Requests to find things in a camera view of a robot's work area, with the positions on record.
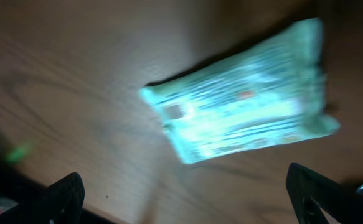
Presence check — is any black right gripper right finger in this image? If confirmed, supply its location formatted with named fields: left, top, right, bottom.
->
left=286, top=163, right=363, bottom=224

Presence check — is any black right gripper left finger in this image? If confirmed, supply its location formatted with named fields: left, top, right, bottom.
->
left=0, top=172, right=85, bottom=224

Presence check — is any teal white wipes packet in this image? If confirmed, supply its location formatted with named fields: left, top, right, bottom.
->
left=141, top=18, right=339, bottom=164

